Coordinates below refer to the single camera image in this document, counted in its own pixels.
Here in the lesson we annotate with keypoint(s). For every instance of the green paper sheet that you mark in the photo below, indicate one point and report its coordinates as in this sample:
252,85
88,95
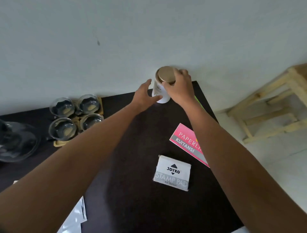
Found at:
198,101

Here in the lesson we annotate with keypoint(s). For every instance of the person's left forearm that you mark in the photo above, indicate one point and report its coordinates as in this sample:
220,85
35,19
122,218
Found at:
60,165

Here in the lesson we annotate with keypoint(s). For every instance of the person's right forearm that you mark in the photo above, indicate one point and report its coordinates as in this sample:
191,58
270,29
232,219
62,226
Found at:
242,168

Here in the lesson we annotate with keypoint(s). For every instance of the person's right fingers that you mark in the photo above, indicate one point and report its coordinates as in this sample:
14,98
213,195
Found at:
178,75

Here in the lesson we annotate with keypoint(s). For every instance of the clear glass cup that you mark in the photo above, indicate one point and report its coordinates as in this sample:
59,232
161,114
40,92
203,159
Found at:
89,104
62,107
62,129
91,121

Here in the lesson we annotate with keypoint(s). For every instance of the person's left thumb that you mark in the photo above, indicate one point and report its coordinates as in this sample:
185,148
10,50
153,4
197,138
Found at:
155,99

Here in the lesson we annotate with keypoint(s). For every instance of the wooden coaster tray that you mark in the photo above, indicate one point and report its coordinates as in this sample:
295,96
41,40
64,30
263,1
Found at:
72,124

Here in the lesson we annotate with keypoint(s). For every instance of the clear glass teapot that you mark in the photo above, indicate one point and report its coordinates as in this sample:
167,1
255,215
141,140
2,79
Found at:
16,141

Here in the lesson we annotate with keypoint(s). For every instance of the pink receipt book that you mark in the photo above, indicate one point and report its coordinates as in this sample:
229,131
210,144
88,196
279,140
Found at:
187,143

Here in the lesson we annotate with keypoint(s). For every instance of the white canister with gold lid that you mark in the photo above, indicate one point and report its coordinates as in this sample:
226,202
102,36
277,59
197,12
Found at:
162,84

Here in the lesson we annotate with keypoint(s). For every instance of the person's right hand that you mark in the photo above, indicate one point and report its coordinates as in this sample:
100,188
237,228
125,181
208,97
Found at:
180,90

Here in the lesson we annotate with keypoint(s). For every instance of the wooden stool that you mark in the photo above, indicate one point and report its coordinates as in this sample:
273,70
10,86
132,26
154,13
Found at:
271,103

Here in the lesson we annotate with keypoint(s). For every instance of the silver plastic pouch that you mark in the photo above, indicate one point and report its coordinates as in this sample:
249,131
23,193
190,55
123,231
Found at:
72,216

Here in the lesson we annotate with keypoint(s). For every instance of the person's left hand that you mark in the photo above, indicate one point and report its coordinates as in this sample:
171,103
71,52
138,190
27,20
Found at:
143,96

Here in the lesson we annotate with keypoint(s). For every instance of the white stamp pad box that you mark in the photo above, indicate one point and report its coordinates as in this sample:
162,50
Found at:
172,173

